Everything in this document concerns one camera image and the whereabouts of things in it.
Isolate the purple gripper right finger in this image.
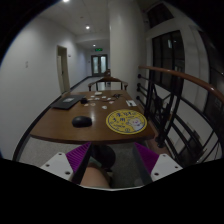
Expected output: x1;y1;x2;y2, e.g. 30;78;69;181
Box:
135;143;182;181

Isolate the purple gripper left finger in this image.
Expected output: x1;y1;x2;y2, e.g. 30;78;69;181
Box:
41;142;91;180

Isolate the black computer mouse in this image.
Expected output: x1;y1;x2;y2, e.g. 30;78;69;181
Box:
72;116;92;128

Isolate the yellow round mouse pad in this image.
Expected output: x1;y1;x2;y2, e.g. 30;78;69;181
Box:
106;109;148;135

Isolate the wooden table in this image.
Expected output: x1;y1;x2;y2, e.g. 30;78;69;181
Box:
30;90;155;145

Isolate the black laptop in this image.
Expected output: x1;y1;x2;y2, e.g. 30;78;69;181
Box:
51;95;83;110

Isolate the small black object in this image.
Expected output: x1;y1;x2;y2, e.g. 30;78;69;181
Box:
80;98;88;104

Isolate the white card on table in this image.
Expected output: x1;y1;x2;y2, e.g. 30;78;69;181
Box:
126;100;137;107

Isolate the wooden stair handrail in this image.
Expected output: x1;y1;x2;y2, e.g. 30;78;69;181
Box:
138;65;224;104

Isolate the wooden chair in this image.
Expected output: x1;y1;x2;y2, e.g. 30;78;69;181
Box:
88;69;128;90

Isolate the glass double door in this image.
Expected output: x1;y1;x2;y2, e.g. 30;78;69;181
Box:
91;54;108;76

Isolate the beige side door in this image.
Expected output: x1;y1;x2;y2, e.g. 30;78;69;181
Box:
57;46;70;94

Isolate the green exit sign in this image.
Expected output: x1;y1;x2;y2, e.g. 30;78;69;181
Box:
94;48;103;52

